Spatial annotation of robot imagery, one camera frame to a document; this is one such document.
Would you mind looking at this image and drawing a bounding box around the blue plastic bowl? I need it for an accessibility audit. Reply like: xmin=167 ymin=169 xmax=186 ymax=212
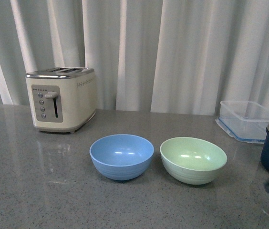
xmin=90 ymin=134 xmax=154 ymax=181

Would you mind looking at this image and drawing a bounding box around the green plastic bowl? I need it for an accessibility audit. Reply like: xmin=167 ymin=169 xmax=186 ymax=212
xmin=160 ymin=137 xmax=228 ymax=185

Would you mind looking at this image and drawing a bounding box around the white pleated curtain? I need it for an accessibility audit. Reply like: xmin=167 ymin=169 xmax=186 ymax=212
xmin=0 ymin=0 xmax=269 ymax=115

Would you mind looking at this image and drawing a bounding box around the cream two-slot toaster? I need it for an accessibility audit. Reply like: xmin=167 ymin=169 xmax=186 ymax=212
xmin=26 ymin=67 xmax=97 ymax=133

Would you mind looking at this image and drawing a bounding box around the clear plastic storage container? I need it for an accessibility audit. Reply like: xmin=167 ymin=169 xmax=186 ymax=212
xmin=216 ymin=101 xmax=269 ymax=144

